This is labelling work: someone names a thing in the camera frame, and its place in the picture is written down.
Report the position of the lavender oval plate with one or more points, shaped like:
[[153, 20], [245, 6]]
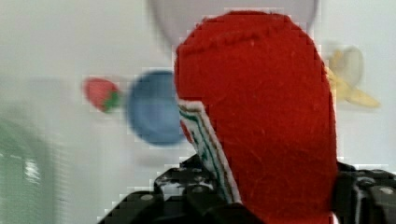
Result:
[[177, 18]]

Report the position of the green strainer bowl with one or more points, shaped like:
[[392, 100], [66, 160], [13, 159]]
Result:
[[26, 177]]

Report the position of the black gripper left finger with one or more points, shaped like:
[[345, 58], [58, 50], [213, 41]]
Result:
[[188, 194]]

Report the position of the blue bowl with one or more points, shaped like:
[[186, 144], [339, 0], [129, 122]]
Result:
[[151, 109]]

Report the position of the red plush ketchup bottle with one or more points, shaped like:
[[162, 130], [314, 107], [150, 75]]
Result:
[[255, 102]]

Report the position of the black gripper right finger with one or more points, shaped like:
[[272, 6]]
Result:
[[364, 196]]

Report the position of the plush peeled banana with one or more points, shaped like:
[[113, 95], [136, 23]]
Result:
[[344, 71]]

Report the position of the plush strawberry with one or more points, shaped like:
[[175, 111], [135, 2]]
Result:
[[102, 93]]

